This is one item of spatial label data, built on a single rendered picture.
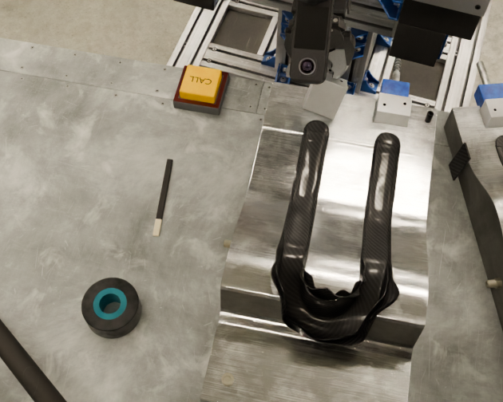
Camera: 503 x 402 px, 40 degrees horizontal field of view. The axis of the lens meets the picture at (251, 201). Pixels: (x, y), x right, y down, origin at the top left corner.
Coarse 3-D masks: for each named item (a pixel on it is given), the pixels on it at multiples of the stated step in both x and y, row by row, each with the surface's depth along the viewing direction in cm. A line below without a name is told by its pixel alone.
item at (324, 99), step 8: (328, 72) 111; (328, 80) 101; (336, 80) 102; (344, 80) 103; (312, 88) 101; (320, 88) 101; (328, 88) 101; (336, 88) 101; (344, 88) 101; (312, 96) 102; (320, 96) 102; (328, 96) 102; (336, 96) 101; (304, 104) 103; (312, 104) 102; (320, 104) 102; (328, 104) 102; (336, 104) 102; (320, 112) 103; (328, 112) 103; (336, 112) 103
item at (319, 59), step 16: (304, 16) 86; (320, 16) 85; (304, 32) 86; (320, 32) 86; (304, 48) 86; (320, 48) 86; (304, 64) 86; (320, 64) 86; (304, 80) 87; (320, 80) 86
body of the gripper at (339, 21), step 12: (300, 0) 85; (312, 0) 84; (324, 0) 84; (336, 0) 90; (348, 0) 92; (336, 12) 89; (348, 12) 95; (288, 24) 91; (336, 24) 89; (336, 36) 91
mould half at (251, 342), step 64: (384, 128) 104; (256, 192) 99; (320, 192) 99; (256, 256) 88; (320, 256) 89; (256, 320) 91; (384, 320) 85; (256, 384) 88; (320, 384) 88; (384, 384) 88
